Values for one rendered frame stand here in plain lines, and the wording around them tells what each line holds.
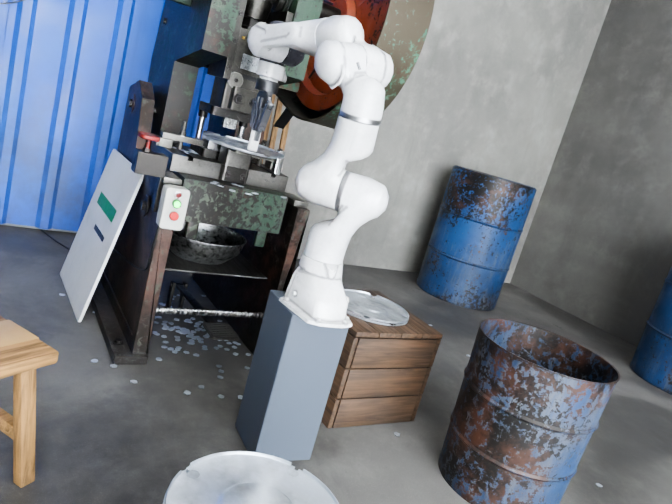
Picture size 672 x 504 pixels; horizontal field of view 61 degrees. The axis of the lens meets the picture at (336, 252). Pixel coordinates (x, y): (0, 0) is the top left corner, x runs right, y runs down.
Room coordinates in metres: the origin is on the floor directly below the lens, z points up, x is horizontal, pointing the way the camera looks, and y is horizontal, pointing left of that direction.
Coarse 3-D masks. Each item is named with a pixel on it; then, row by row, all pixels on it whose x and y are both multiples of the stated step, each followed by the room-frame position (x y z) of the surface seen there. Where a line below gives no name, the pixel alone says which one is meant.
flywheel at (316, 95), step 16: (336, 0) 2.37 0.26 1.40; (352, 0) 2.33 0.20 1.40; (368, 0) 2.24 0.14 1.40; (384, 0) 2.09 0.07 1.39; (352, 16) 2.29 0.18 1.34; (368, 16) 2.22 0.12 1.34; (384, 16) 2.07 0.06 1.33; (368, 32) 2.19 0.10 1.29; (304, 80) 2.48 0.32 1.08; (320, 80) 2.41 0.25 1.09; (304, 96) 2.42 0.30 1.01; (320, 96) 2.31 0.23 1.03; (336, 96) 2.21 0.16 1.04
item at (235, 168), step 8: (224, 152) 2.00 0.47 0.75; (232, 152) 1.99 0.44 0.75; (240, 152) 1.88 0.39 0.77; (224, 160) 1.99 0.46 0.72; (232, 160) 2.00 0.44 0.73; (240, 160) 2.01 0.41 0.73; (248, 160) 2.03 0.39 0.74; (224, 168) 1.99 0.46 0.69; (232, 168) 2.00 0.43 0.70; (240, 168) 2.02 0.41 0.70; (248, 168) 2.03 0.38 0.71; (224, 176) 1.99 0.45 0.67; (232, 176) 2.00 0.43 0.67; (240, 176) 2.02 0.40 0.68
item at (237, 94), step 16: (240, 32) 2.05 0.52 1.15; (240, 48) 2.06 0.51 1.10; (240, 64) 2.07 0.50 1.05; (256, 64) 2.10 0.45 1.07; (224, 80) 2.06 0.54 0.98; (240, 80) 2.06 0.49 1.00; (256, 80) 2.11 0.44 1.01; (224, 96) 2.05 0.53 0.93; (240, 96) 2.05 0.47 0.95; (256, 96) 2.08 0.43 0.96; (240, 112) 2.09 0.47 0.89
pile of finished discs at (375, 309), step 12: (360, 300) 1.97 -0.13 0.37; (372, 300) 2.01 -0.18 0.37; (384, 300) 2.08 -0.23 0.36; (348, 312) 1.83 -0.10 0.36; (360, 312) 1.86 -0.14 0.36; (372, 312) 1.89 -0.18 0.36; (384, 312) 1.92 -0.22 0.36; (396, 312) 1.97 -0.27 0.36; (384, 324) 1.82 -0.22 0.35; (396, 324) 1.85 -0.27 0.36
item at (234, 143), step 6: (210, 138) 1.93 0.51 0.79; (216, 138) 1.98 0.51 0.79; (222, 138) 2.03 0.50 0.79; (228, 138) 2.08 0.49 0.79; (234, 138) 2.12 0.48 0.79; (222, 144) 1.85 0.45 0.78; (228, 144) 1.92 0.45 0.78; (234, 144) 1.94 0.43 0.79; (240, 144) 1.96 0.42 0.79; (246, 144) 2.02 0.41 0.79; (258, 144) 2.13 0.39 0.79; (240, 150) 1.85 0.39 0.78; (246, 150) 1.85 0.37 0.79; (258, 150) 1.97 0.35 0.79; (264, 150) 2.05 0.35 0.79; (270, 150) 2.11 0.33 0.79; (264, 156) 1.89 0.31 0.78; (270, 156) 1.90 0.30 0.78; (276, 156) 1.98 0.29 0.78; (282, 156) 2.04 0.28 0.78
